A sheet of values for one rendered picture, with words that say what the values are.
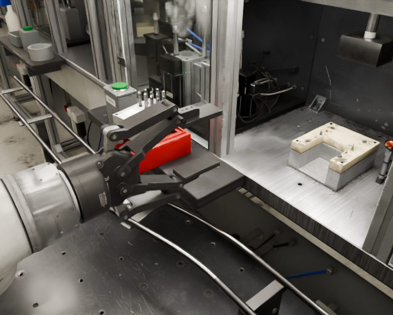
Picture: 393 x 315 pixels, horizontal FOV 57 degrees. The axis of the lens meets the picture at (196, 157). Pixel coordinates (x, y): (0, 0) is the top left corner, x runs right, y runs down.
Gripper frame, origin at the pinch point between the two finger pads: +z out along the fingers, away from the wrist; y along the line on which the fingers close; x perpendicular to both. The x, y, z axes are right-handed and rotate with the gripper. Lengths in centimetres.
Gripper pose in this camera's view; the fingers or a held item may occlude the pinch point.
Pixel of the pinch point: (201, 140)
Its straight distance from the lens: 53.1
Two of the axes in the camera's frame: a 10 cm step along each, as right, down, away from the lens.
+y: 0.0, -8.4, -5.5
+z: 7.8, -3.4, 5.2
